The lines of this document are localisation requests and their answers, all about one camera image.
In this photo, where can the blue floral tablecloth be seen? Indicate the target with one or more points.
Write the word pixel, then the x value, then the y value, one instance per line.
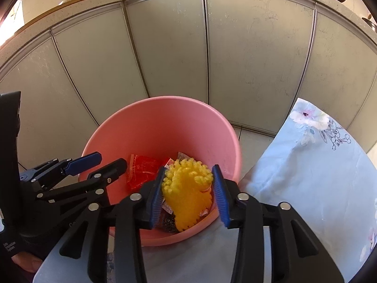
pixel 309 182

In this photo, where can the pink plastic bucket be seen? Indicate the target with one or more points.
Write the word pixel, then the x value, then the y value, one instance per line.
pixel 165 123

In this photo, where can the red plastic bag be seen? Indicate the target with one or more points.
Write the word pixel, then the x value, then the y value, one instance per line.
pixel 141 171

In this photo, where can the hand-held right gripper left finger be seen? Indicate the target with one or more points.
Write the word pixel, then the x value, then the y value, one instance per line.
pixel 157 197

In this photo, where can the yellow foam fruit net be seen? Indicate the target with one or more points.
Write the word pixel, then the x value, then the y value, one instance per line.
pixel 185 194

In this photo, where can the person's left hand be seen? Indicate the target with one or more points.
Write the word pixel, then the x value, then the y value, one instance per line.
pixel 28 263

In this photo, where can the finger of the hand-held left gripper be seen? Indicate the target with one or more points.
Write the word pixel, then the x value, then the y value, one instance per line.
pixel 84 160
pixel 113 168

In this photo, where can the grey kitchen counter cabinet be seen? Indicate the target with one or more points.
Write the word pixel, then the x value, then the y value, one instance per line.
pixel 250 50

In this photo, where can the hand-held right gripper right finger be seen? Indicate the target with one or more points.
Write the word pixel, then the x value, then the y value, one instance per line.
pixel 219 196

